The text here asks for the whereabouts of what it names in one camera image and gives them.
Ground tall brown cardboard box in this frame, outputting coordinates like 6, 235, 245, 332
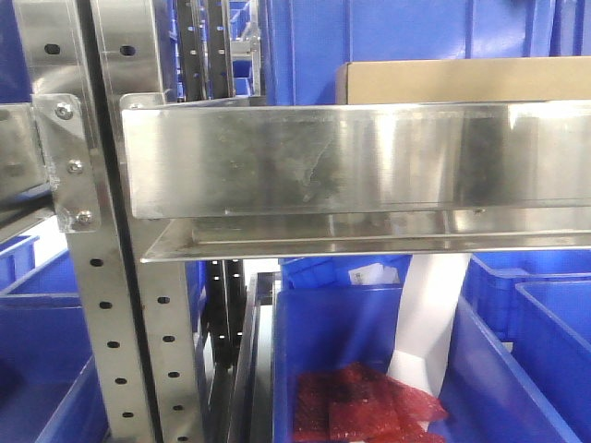
335, 56, 590, 104

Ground stainless steel shelf tray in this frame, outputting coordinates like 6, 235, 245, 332
120, 93, 590, 262

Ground blue bin upper shelf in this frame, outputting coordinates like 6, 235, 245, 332
259, 1, 590, 105

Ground white paper sheet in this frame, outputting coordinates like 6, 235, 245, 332
387, 253, 471, 397

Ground red bubble wrap bags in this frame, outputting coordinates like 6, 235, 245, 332
292, 362, 448, 442

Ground large blue plastic bin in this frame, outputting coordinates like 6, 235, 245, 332
272, 286, 579, 442

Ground blue bin lower right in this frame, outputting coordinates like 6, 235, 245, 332
463, 249, 590, 442

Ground blue bin lower left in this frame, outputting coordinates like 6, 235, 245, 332
1, 235, 108, 442

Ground perforated steel upright post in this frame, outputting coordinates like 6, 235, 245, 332
14, 1, 207, 442

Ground steel bracket with screws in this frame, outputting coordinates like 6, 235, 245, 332
31, 93, 101, 233

